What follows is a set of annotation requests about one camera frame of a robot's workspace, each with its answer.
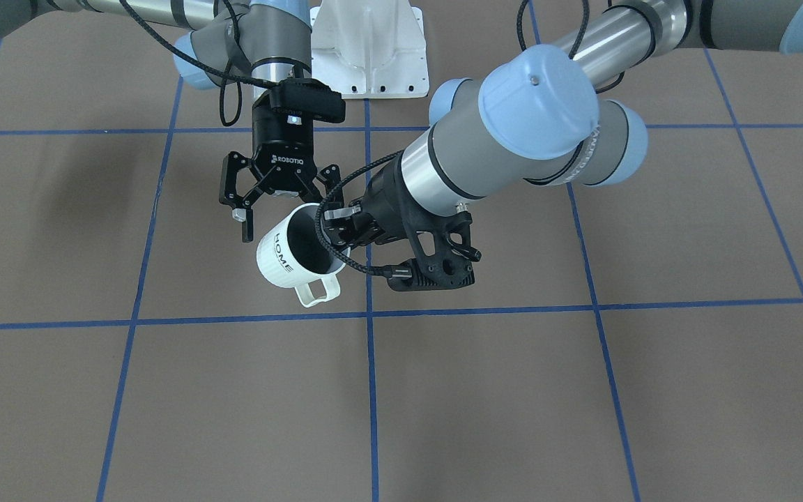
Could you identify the white HOME mug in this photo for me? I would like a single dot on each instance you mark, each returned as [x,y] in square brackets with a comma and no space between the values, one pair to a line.
[291,256]

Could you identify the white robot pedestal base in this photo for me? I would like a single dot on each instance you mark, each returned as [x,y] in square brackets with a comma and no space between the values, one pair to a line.
[370,49]

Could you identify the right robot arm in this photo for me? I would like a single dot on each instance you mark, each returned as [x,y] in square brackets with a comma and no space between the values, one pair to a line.
[218,44]

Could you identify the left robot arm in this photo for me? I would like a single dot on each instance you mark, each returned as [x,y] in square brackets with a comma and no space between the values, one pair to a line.
[539,118]

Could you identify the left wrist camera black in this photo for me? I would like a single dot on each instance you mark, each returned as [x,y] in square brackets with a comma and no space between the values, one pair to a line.
[443,255]

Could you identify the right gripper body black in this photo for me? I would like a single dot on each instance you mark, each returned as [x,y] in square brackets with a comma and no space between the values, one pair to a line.
[278,148]

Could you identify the brown paper table mat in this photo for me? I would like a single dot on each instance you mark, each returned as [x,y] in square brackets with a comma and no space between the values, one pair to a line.
[638,342]

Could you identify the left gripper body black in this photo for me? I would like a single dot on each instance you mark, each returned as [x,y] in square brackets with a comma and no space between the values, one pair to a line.
[389,203]

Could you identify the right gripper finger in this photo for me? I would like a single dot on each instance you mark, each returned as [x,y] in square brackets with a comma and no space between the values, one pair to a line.
[317,184]
[241,205]

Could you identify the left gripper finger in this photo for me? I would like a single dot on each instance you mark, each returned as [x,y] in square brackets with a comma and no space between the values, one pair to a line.
[351,236]
[340,213]

